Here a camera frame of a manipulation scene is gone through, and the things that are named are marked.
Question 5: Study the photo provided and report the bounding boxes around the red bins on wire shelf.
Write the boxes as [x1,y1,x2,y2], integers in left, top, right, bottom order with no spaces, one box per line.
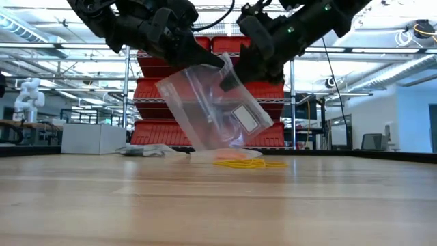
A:
[121,5,298,151]

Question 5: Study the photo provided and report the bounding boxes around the white cardboard box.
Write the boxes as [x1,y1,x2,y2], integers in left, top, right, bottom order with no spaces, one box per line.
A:
[60,122,128,156]

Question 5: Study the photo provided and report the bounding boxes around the black hanging cable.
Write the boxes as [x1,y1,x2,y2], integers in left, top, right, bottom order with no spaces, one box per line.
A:
[321,36,353,137]

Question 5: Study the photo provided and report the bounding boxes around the yellow hanging cable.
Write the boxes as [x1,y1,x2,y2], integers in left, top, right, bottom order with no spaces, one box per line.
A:
[305,98,312,144]

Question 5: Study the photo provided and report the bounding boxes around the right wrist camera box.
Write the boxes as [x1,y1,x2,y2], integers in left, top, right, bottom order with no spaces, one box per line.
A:
[238,0,284,18]

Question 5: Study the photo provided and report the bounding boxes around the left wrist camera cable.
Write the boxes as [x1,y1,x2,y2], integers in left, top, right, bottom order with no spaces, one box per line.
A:
[191,0,236,33]

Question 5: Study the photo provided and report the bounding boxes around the red plastic bin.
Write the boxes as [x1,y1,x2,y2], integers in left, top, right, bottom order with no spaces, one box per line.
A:
[210,35,286,79]
[249,121,286,148]
[129,119,210,148]
[136,36,212,79]
[210,77,285,120]
[133,77,210,120]

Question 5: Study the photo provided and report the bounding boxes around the wooden workbench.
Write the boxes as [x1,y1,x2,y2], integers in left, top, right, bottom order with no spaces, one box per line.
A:
[0,118,64,146]

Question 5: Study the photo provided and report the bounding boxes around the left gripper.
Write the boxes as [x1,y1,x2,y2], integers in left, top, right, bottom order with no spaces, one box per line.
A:
[104,8,225,70]

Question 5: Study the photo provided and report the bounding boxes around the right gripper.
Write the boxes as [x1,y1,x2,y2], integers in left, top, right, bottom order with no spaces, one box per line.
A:
[219,5,338,93]

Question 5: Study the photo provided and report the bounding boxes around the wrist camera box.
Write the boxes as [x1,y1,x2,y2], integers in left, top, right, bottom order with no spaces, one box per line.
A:
[238,0,284,18]
[160,0,200,30]

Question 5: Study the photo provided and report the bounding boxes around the black hanging monitor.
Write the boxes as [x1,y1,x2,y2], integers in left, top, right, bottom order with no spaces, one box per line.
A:
[282,92,319,121]

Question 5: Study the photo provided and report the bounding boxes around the black ceiling cable reel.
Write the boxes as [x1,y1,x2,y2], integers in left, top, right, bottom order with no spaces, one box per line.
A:
[412,18,437,41]

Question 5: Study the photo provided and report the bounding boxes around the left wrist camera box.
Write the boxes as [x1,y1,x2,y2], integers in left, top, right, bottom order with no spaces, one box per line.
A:
[160,0,200,30]

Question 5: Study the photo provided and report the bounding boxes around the white wall dispenser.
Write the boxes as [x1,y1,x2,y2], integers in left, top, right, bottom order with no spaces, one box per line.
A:
[384,121,401,152]

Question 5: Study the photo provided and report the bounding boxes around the black aluminium table frame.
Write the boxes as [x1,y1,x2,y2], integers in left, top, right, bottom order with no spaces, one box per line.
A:
[0,144,437,159]

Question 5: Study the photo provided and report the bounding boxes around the dark grey monitor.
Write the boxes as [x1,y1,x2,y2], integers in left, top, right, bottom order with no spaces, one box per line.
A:
[360,132,389,152]

